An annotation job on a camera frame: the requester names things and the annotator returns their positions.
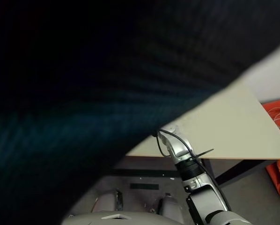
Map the black blurred fabric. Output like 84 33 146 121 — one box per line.
0 0 280 225

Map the black floor tape strip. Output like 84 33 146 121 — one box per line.
130 183 159 190

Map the black zip tie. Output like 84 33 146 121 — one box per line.
193 148 214 160

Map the grey robot left foot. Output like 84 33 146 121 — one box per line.
90 189 123 214

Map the grey robot foot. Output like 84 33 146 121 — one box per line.
90 189 123 214
157 193 185 224

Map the grey robot right foot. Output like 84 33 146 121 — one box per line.
157 193 185 224

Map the grey robot torso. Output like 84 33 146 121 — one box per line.
61 210 185 225

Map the black metal table frame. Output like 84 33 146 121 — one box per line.
111 156 279 188

